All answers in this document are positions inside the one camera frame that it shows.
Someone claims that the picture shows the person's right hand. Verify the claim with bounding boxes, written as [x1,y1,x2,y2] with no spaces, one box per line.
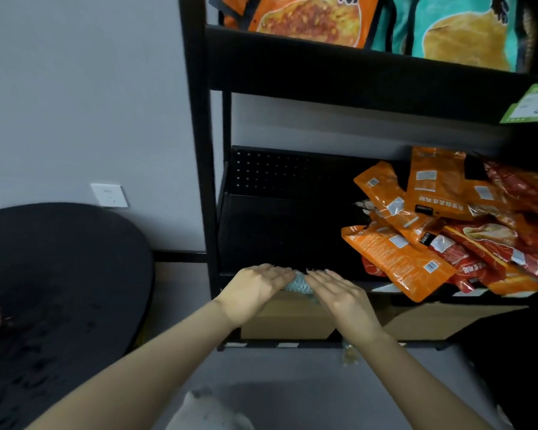
[304,269,383,350]

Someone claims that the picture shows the person's left hand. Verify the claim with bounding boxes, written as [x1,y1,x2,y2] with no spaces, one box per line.
[215,263,296,328]

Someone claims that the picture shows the light blue patterned packet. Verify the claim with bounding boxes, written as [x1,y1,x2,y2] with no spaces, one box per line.
[284,271,317,295]

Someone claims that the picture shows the person's left forearm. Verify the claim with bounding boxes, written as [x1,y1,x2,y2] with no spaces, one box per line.
[26,300,239,430]

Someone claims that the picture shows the person's right forearm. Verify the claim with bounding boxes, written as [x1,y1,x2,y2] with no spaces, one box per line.
[354,331,495,430]

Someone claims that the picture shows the brown cardboard box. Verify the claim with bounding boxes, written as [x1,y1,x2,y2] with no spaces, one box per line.
[240,290,338,341]
[381,301,531,342]

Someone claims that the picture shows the clear plastic wrapper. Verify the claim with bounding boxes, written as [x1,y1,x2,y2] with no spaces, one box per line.
[341,340,360,367]

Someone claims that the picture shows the orange snack packet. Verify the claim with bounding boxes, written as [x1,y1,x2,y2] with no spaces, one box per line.
[341,223,459,303]
[353,161,435,247]
[405,147,478,221]

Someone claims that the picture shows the white bag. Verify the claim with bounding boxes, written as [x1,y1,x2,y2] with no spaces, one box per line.
[165,388,255,430]

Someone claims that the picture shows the pile of red packets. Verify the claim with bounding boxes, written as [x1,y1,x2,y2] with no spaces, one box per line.
[361,156,538,296]

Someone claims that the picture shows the black metal shelf rack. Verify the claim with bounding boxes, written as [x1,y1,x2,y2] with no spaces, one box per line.
[178,0,538,352]

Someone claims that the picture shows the black round cushioned chair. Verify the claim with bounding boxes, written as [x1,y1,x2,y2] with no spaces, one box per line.
[0,202,156,430]

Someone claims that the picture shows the large orange snack bag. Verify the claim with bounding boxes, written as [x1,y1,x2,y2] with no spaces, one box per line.
[209,0,382,50]

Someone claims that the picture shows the green price label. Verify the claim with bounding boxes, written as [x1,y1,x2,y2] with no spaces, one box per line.
[499,83,538,125]

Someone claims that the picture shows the large teal snack bag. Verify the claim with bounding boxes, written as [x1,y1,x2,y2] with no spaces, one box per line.
[371,0,527,73]

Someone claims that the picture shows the white wall socket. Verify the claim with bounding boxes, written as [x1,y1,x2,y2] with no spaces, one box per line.
[90,183,130,209]

